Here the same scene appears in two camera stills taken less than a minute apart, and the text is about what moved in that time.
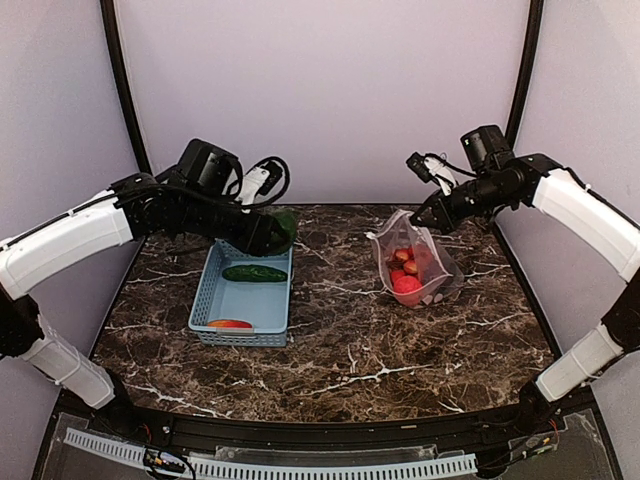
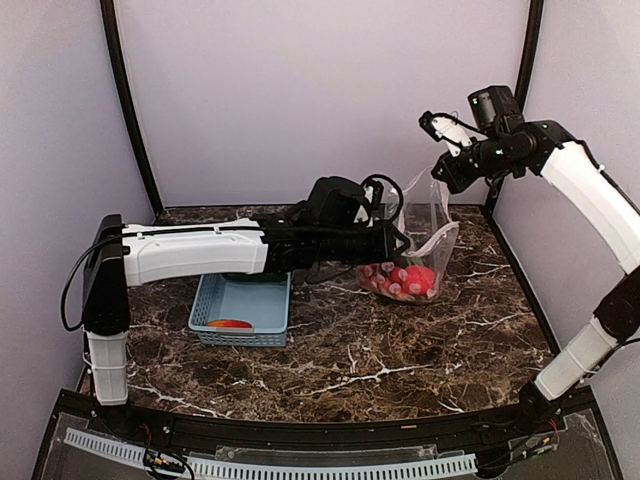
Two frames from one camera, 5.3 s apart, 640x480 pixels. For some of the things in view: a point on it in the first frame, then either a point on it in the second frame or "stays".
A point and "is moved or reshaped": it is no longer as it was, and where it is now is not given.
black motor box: (209, 167) to (334, 202)
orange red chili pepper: (229, 324) stays
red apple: (406, 284) to (419, 279)
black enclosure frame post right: (534, 28) stays
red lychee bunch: (402, 263) to (385, 278)
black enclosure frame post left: (109, 22) stays
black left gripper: (253, 239) to (388, 246)
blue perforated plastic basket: (265, 305) stays
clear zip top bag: (410, 262) is moved or reshaped
